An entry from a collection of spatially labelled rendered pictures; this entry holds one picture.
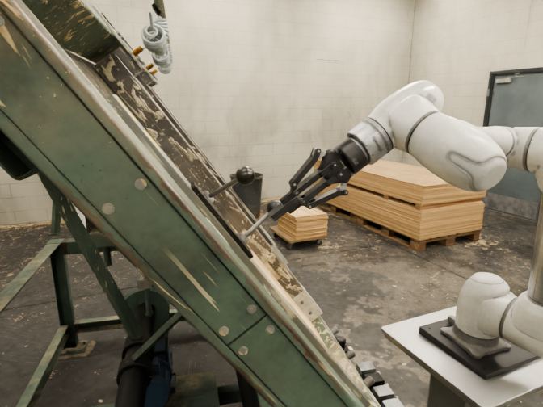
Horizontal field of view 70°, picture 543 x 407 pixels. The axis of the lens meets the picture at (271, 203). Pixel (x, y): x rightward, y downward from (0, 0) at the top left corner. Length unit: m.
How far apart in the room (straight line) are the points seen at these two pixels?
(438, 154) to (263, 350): 0.47
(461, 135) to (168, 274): 0.56
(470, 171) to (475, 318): 0.94
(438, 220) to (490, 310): 3.38
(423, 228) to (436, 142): 4.00
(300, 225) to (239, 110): 2.81
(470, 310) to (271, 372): 1.08
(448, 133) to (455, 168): 0.07
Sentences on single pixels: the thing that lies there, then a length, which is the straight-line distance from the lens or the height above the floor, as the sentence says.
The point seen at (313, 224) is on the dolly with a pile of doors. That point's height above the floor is 0.30.
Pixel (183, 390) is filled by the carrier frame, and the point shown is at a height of 0.28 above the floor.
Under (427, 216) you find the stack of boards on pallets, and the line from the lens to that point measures 4.77.
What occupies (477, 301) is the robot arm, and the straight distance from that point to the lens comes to 1.61.
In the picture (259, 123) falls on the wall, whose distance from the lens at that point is 6.80.
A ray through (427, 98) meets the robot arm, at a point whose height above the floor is 1.67.
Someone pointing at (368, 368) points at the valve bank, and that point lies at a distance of 1.51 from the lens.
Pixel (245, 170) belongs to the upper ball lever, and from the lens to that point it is 0.74.
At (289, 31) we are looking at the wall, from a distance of 7.12.
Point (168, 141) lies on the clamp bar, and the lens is 1.19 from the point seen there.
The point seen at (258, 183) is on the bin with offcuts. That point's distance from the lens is 5.68.
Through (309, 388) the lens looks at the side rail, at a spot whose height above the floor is 1.20.
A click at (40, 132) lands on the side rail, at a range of 0.54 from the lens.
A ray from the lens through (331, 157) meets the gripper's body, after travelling 0.84.
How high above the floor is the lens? 1.65
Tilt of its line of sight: 14 degrees down
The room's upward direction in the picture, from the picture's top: straight up
